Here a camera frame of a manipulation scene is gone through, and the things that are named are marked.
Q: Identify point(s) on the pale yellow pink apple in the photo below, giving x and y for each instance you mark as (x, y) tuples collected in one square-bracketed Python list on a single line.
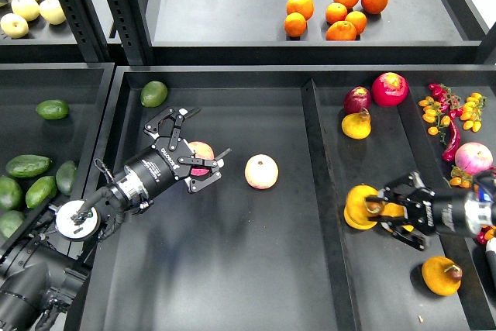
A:
[(261, 172)]

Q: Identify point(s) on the black shelf frame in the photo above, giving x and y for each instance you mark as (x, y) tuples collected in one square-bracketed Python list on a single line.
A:
[(208, 32)]

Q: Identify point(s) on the cherry tomato bunch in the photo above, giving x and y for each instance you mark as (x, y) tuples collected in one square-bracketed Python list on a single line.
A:
[(443, 108), (461, 178)]

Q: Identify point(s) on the green avocado tray corner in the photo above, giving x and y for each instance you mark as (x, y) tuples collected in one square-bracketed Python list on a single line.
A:
[(153, 94)]

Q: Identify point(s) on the orange front bottom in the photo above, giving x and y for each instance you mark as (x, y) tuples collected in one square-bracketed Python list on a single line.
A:
[(341, 31)]

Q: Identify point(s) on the dark avocado left edge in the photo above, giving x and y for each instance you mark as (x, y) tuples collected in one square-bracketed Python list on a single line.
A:
[(11, 194)]

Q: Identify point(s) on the pink apple far right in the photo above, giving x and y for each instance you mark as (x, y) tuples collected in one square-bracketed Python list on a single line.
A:
[(473, 158)]

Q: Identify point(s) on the red chili pepper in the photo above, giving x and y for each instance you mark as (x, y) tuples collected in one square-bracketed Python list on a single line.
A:
[(453, 144)]

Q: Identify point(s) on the black left tray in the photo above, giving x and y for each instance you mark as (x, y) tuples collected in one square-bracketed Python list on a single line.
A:
[(84, 87)]

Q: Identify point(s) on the black centre tray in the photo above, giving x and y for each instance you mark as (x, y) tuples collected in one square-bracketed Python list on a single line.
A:
[(233, 257)]

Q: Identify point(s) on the green avocado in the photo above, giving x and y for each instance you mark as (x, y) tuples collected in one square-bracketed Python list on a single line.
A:
[(10, 221)]

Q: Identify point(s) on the orange top left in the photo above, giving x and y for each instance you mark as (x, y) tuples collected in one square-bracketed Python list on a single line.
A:
[(305, 7)]

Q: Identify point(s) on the yellow pear right tray bottom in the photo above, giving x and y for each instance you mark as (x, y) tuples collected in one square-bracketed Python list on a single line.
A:
[(442, 275)]

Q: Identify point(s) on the upper cherry tomato bunch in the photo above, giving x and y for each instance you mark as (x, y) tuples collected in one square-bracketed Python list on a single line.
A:
[(443, 108)]

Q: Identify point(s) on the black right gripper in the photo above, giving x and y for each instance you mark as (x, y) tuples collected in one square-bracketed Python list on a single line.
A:
[(428, 211)]

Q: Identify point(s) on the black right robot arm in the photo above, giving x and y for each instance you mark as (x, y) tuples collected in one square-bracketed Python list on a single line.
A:
[(426, 212)]

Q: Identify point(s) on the green avocado left tray right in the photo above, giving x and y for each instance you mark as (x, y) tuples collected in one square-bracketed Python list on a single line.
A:
[(65, 177)]

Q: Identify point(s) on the pale yellow pear right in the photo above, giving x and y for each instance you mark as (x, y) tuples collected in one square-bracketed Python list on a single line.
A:
[(52, 12)]

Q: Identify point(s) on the pale yellow pear front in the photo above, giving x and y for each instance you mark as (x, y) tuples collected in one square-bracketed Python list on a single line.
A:
[(14, 26)]

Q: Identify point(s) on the red apple right tray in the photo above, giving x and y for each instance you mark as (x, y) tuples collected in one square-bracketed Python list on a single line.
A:
[(389, 89)]

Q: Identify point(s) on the green avocado left tray top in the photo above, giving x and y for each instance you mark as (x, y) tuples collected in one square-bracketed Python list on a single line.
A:
[(53, 109)]

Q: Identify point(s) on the green avocado left tray middle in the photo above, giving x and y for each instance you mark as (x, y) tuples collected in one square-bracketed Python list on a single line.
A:
[(42, 188)]

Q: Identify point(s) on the dark green avocado left tray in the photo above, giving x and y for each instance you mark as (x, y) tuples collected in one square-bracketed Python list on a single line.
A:
[(28, 165)]

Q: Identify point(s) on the pink red apple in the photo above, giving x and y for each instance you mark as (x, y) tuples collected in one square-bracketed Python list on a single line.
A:
[(204, 151)]

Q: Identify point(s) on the lower cherry tomato bunch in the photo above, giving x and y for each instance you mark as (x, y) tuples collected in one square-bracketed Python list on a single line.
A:
[(461, 178)]

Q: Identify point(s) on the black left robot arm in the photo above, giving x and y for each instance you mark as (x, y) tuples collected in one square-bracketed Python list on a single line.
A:
[(43, 263)]

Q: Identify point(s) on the orange middle right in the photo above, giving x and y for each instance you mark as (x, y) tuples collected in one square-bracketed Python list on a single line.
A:
[(358, 19)]

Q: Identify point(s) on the orange lower left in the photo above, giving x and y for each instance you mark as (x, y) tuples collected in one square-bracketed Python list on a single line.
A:
[(295, 24)]

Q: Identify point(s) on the black tray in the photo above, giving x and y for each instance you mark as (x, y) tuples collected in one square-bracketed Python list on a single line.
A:
[(233, 257), (84, 87)]

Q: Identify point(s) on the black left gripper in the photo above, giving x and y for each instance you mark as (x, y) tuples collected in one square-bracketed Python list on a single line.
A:
[(170, 159)]

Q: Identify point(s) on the dark red small apple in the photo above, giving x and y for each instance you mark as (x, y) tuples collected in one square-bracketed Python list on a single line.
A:
[(356, 99)]

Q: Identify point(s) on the orange centre small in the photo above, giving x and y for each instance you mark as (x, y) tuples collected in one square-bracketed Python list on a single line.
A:
[(335, 12)]

